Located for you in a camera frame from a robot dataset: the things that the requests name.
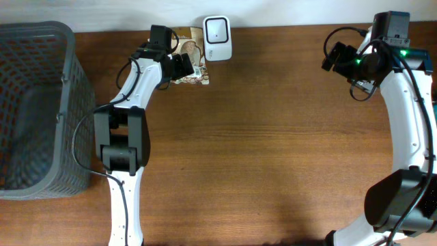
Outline beige brown cookie pouch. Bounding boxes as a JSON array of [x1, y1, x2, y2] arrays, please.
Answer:
[[171, 27, 209, 85]]

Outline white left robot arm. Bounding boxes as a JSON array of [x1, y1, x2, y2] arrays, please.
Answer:
[[93, 25, 194, 245]]

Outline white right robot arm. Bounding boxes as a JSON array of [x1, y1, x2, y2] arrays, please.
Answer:
[[322, 11, 436, 245]]

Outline white barcode scanner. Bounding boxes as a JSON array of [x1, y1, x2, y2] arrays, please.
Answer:
[[203, 16, 232, 62]]

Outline grey plastic mesh basket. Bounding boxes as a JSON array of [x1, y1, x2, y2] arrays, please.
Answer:
[[1, 21, 95, 200]]

